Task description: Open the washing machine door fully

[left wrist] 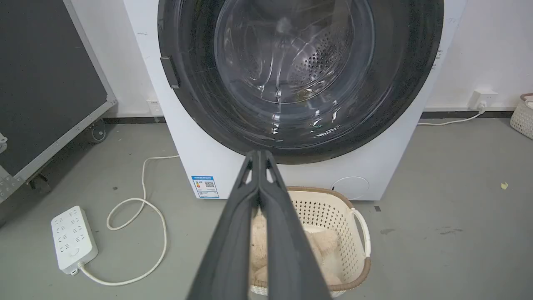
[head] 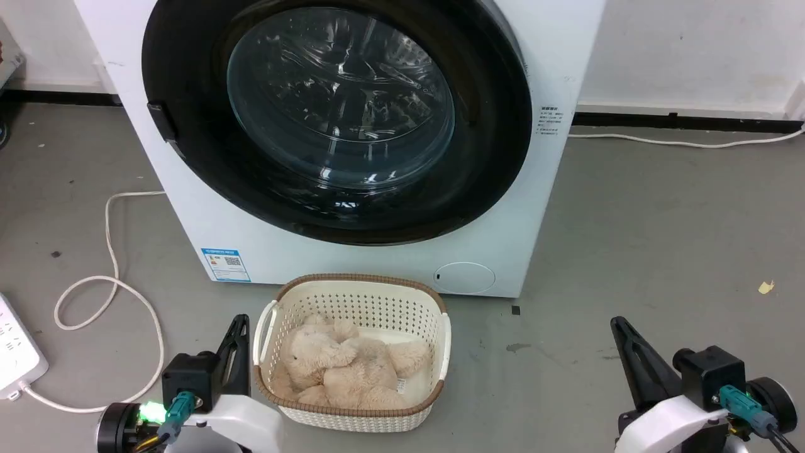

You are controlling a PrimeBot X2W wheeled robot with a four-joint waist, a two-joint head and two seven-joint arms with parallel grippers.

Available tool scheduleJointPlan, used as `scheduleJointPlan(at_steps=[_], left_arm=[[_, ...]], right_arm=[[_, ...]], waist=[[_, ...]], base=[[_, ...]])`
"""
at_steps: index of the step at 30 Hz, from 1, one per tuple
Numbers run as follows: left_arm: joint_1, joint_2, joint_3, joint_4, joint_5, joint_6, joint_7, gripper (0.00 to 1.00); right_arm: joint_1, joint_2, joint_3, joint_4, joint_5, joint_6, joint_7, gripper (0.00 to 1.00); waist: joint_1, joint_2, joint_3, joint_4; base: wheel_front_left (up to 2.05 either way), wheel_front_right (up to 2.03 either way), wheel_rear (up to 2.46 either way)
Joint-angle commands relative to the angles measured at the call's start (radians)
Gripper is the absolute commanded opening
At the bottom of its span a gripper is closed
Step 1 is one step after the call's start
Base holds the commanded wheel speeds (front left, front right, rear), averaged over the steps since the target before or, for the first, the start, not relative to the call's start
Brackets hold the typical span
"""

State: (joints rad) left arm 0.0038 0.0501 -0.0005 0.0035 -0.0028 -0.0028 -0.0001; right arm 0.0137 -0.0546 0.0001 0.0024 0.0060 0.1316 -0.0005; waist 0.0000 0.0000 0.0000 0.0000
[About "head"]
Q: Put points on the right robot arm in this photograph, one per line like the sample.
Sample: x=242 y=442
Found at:
x=775 y=402

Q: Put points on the cream perforated laundry basket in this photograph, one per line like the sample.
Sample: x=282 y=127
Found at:
x=361 y=302

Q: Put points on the yellow paper scrap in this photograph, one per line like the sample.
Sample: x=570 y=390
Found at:
x=765 y=287

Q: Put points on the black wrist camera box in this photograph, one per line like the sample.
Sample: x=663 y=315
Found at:
x=710 y=374
x=188 y=377

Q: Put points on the beige plush teddy bear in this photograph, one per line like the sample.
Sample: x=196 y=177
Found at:
x=352 y=368

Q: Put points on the white power strip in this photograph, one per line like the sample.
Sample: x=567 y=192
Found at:
x=14 y=355

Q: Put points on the black round washer door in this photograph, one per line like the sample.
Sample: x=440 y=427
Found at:
x=490 y=126

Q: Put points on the black text warning sticker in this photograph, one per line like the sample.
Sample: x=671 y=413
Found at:
x=548 y=121

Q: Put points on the blue energy label sticker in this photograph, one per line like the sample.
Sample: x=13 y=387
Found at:
x=225 y=264

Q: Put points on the round white filter cover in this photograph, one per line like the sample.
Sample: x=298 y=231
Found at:
x=464 y=277

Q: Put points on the white front-load washing machine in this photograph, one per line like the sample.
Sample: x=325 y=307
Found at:
x=207 y=220

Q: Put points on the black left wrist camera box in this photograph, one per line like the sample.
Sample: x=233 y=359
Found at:
x=188 y=377

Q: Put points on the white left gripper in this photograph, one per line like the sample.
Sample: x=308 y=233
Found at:
x=242 y=421

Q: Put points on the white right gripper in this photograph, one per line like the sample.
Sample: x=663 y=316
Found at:
x=673 y=428

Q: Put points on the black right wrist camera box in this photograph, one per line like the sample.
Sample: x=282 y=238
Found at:
x=710 y=374

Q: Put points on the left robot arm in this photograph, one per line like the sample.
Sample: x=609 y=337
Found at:
x=122 y=428

